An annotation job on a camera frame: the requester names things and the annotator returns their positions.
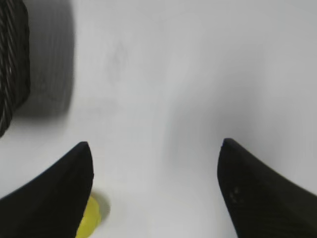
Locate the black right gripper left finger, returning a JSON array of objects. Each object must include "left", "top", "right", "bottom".
[{"left": 0, "top": 142, "right": 94, "bottom": 238}]

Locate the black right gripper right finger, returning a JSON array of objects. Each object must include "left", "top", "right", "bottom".
[{"left": 217, "top": 138, "right": 317, "bottom": 238}]

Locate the yellow lemon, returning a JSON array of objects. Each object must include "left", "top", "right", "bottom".
[{"left": 75, "top": 196, "right": 102, "bottom": 238}]

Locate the black woven basket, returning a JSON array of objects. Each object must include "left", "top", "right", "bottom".
[{"left": 0, "top": 0, "right": 30, "bottom": 136}]

